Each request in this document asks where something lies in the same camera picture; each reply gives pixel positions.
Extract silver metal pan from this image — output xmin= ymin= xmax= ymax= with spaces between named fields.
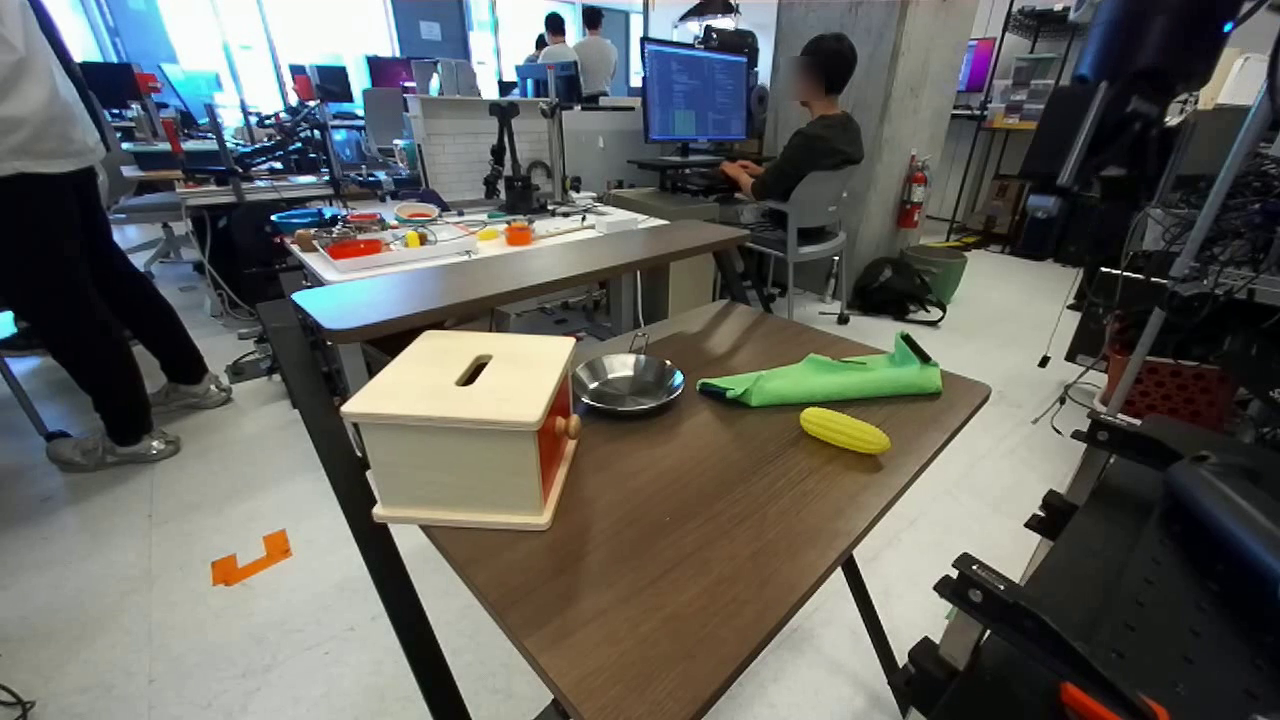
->
xmin=572 ymin=333 xmax=687 ymax=416

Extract orange drawer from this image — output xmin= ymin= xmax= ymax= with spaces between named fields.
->
xmin=537 ymin=378 xmax=578 ymax=503

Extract green cloth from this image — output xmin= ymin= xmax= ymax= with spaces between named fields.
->
xmin=697 ymin=332 xmax=943 ymax=408

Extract wooden box with slot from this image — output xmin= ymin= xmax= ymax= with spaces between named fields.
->
xmin=340 ymin=330 xmax=583 ymax=531

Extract white table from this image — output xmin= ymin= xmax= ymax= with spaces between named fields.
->
xmin=285 ymin=198 xmax=669 ymax=289

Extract yellow toy corn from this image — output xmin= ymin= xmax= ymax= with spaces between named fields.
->
xmin=799 ymin=406 xmax=892 ymax=456

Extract grey chair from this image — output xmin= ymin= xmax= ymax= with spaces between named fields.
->
xmin=742 ymin=168 xmax=853 ymax=323

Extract black backpack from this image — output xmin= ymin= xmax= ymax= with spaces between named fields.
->
xmin=850 ymin=257 xmax=948 ymax=327

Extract white tray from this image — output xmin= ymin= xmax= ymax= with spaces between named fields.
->
xmin=314 ymin=222 xmax=479 ymax=273

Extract person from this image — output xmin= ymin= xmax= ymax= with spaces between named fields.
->
xmin=720 ymin=32 xmax=867 ymax=236
xmin=573 ymin=7 xmax=620 ymax=102
xmin=0 ymin=0 xmax=234 ymax=473
xmin=524 ymin=12 xmax=579 ymax=67

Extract green bin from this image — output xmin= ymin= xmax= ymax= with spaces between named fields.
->
xmin=904 ymin=245 xmax=969 ymax=305

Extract red fire extinguisher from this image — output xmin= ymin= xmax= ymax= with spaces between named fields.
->
xmin=896 ymin=152 xmax=932 ymax=232

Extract blue bowl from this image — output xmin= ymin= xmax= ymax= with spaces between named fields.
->
xmin=269 ymin=206 xmax=347 ymax=234

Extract monitor with purple screen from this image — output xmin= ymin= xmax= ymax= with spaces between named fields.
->
xmin=957 ymin=37 xmax=999 ymax=95

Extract office chair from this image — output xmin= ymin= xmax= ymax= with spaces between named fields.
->
xmin=100 ymin=160 xmax=203 ymax=276

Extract red crate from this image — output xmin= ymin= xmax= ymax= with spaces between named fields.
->
xmin=1104 ymin=350 xmax=1237 ymax=432

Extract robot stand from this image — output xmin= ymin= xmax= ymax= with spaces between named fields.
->
xmin=895 ymin=412 xmax=1280 ymax=720

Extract orange clamp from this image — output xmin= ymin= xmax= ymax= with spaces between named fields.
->
xmin=1058 ymin=681 xmax=1171 ymax=720

